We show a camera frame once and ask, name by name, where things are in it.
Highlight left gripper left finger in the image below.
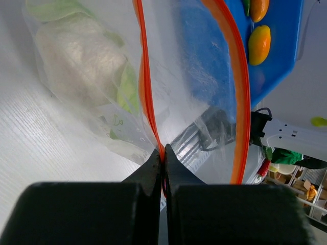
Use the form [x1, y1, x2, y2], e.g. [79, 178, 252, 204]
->
[1, 151, 161, 244]

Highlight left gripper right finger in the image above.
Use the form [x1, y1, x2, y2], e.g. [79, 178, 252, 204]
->
[164, 145, 314, 244]

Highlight clear zip bag orange zipper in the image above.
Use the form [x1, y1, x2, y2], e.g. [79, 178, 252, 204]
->
[22, 1, 251, 184]

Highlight white toy cauliflower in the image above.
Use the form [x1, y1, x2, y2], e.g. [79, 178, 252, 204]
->
[25, 1, 144, 154]

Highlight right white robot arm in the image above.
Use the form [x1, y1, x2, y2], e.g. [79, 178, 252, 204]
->
[250, 108, 326, 169]

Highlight blue plastic tray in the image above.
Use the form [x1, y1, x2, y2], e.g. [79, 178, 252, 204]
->
[175, 1, 303, 121]

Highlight green toy chili pepper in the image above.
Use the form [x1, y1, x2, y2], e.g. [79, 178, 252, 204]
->
[242, 0, 251, 17]

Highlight aluminium mounting rail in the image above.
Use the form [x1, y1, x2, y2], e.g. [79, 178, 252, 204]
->
[171, 116, 225, 173]

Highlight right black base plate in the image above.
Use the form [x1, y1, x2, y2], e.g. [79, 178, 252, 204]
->
[198, 107, 236, 152]

